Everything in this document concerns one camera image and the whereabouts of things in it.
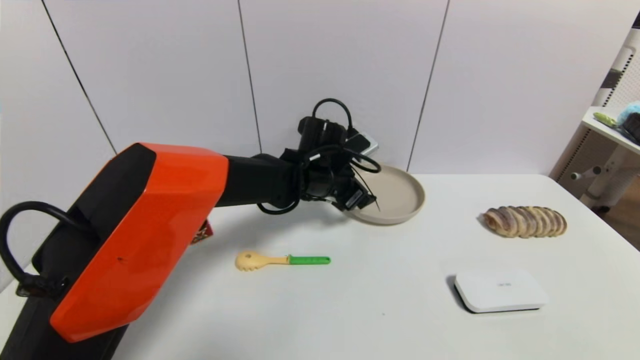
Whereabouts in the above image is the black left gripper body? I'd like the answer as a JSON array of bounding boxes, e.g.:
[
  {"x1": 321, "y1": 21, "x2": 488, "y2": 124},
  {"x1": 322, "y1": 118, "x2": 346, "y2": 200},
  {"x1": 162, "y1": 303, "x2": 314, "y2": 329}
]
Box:
[{"x1": 330, "y1": 176, "x2": 371, "y2": 212}]

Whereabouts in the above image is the beige brown round plate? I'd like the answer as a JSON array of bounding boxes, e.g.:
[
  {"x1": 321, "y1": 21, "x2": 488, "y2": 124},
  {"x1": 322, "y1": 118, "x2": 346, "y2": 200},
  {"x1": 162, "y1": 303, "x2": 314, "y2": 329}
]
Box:
[{"x1": 345, "y1": 163, "x2": 426, "y2": 226}]

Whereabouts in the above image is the red milk carton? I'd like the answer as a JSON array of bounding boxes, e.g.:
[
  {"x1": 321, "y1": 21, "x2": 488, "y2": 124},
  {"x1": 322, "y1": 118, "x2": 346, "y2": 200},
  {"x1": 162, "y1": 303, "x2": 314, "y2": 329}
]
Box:
[{"x1": 190, "y1": 219, "x2": 215, "y2": 245}]

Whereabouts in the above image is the white flat router box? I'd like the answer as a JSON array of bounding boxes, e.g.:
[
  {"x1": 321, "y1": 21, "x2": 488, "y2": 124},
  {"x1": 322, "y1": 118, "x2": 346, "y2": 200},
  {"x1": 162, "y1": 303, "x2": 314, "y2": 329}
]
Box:
[{"x1": 453, "y1": 269, "x2": 548, "y2": 314}]

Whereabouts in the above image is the sliced brown bread loaf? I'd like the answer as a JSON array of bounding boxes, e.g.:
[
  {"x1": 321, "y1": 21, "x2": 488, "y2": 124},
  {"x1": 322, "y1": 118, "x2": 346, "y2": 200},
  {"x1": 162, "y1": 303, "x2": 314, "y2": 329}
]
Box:
[{"x1": 482, "y1": 205, "x2": 567, "y2": 239}]

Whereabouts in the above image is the white side desk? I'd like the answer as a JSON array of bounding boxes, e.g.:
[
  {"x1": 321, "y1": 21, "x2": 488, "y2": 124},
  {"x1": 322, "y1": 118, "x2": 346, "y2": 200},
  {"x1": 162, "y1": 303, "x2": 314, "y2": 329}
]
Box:
[{"x1": 569, "y1": 107, "x2": 640, "y2": 211}]

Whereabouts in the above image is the dark item on desk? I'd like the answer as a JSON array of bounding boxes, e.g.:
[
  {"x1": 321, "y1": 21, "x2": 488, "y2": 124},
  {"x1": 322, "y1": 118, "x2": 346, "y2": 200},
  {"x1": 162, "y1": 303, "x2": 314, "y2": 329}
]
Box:
[{"x1": 618, "y1": 114, "x2": 640, "y2": 147}]

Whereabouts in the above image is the light blue fluffy item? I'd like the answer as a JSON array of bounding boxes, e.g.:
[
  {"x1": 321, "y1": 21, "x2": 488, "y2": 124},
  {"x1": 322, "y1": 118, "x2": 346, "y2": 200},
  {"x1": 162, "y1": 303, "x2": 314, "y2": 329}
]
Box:
[{"x1": 616, "y1": 102, "x2": 640, "y2": 126}]

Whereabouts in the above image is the white perforated panel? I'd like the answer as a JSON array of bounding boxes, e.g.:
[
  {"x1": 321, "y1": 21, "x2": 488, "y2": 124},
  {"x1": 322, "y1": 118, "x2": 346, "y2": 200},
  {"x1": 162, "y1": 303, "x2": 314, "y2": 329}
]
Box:
[{"x1": 548, "y1": 30, "x2": 640, "y2": 187}]

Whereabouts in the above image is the yellow pasta spoon green handle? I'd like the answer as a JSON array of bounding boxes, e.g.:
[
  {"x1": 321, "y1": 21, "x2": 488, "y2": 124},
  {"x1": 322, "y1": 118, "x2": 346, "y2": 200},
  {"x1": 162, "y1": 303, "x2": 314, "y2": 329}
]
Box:
[{"x1": 235, "y1": 250, "x2": 332, "y2": 272}]

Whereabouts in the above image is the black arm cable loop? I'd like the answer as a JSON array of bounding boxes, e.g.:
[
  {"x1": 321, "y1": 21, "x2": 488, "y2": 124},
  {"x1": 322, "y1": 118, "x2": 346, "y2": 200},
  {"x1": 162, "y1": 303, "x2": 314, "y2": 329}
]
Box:
[{"x1": 0, "y1": 201, "x2": 88, "y2": 300}]

